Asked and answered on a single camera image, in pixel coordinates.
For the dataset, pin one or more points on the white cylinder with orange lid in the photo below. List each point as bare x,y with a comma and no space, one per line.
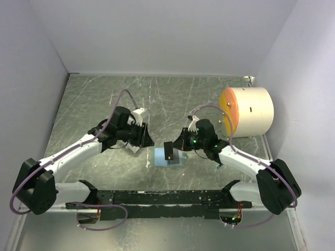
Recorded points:
249,111

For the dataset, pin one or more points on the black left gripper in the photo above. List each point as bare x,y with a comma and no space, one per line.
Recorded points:
143,139

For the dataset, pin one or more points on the black credit card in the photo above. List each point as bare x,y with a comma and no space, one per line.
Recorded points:
177,159

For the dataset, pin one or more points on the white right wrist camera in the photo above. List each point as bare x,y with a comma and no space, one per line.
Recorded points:
192,126

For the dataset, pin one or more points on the white card tray box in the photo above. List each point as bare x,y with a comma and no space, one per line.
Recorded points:
132,148

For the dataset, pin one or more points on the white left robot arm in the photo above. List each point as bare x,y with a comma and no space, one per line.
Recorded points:
38,185

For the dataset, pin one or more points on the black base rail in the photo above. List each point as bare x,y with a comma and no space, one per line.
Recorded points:
135,204

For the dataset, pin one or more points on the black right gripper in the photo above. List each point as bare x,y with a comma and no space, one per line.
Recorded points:
181,143

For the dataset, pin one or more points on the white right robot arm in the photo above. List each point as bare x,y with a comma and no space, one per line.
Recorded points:
275,186

